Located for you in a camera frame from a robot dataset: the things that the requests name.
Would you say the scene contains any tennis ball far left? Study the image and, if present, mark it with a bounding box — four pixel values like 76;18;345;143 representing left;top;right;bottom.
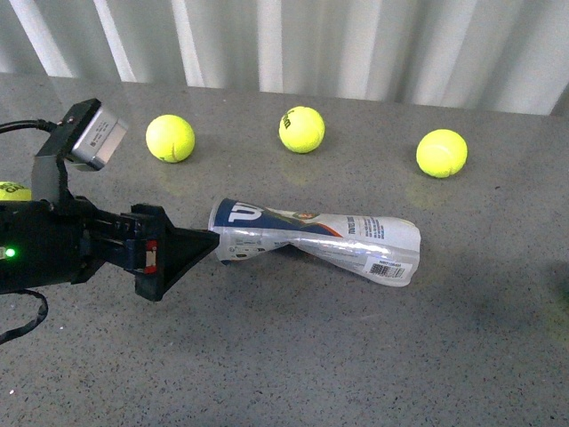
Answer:
0;181;32;201

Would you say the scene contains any black camera cable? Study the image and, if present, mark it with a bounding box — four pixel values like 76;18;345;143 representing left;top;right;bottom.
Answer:
0;117;58;135

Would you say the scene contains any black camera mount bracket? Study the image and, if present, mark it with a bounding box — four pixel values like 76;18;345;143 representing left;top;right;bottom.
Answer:
31;99;101;214

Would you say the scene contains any clear plastic tennis ball can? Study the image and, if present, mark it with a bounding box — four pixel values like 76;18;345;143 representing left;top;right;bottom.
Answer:
208;198;421;287

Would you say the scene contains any tennis ball far right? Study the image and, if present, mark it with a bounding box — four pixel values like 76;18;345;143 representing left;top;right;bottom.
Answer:
416;129;468;179

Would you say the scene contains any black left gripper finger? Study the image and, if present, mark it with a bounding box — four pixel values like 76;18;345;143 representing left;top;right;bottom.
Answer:
131;204;220;302

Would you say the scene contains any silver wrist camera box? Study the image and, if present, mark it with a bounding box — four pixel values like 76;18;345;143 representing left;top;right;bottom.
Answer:
67;107;128;171

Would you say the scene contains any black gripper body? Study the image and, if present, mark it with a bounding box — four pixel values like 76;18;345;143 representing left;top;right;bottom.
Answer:
1;199;156;294

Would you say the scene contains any white pleated curtain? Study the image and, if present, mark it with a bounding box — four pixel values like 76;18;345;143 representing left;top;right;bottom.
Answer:
1;1;568;117

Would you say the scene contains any tennis ball with Wilson logo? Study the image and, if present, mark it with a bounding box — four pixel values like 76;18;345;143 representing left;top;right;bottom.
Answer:
278;106;325;154

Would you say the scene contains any black lower cable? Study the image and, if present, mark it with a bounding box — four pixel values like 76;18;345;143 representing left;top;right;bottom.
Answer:
0;288;49;346

